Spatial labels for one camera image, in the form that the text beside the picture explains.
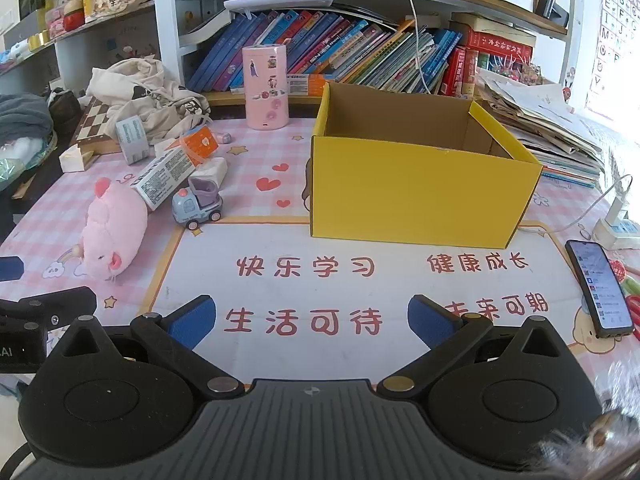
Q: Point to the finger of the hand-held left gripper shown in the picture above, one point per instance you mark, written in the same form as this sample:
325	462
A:
65	305
10	268

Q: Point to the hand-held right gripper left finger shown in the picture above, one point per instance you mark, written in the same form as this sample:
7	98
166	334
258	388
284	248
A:
192	317

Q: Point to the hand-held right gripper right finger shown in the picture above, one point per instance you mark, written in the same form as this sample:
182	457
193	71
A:
427	317

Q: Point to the yellow cardboard box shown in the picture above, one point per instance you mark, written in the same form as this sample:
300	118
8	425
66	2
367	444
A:
400	195

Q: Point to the pink sticker-covered cylinder container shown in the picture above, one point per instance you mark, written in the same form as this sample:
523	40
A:
265	110

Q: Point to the pink plush pig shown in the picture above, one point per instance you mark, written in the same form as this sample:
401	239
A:
112	225

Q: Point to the clear iridescent plastic bag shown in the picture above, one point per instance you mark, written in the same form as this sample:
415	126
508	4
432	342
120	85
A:
20	160

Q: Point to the blue toy truck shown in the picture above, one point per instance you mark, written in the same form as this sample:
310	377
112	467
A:
195	207

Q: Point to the cream paper box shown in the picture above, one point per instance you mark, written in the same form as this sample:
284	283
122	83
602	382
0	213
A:
72	159

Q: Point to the white printed carton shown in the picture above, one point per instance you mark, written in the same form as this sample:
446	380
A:
160	180

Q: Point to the grey cloth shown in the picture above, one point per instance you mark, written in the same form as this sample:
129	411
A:
25	115

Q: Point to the white soft block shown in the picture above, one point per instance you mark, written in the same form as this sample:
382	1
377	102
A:
216	165

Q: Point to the pink checked desk mat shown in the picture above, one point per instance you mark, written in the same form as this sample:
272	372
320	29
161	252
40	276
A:
240	165

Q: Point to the wooden chessboard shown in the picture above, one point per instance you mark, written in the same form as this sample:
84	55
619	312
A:
92	125

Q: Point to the dark brown bag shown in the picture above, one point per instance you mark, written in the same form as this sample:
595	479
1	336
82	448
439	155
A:
65	110

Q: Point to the black smartphone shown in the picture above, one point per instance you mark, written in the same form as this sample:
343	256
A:
600	290

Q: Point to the orange small box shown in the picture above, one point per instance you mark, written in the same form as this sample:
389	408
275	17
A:
202	142

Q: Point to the pink tube with purple cap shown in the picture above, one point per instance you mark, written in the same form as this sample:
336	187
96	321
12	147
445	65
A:
222	137

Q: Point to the grey fluffy trim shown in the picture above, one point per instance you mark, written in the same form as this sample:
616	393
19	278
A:
590	445

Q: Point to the white power strip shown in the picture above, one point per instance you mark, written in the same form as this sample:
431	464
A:
620	234

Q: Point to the side shelf with trinkets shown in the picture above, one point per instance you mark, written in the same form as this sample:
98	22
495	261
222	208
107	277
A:
70	55

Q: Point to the white charger plug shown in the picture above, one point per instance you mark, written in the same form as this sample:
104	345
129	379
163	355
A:
620	207

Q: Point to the stack of papers and booklets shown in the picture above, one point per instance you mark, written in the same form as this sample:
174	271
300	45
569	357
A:
540	125

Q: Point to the beige printed cloth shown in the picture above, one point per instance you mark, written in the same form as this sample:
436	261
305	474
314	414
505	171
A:
135	80

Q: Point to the orange flat box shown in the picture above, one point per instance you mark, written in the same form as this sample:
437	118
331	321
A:
307	85

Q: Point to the row of colourful books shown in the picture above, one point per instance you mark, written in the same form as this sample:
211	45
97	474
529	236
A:
350	45

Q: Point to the thick red book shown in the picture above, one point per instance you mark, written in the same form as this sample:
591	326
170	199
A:
500	42

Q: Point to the alphabet wall poster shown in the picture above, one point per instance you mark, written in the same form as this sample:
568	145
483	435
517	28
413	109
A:
612	35

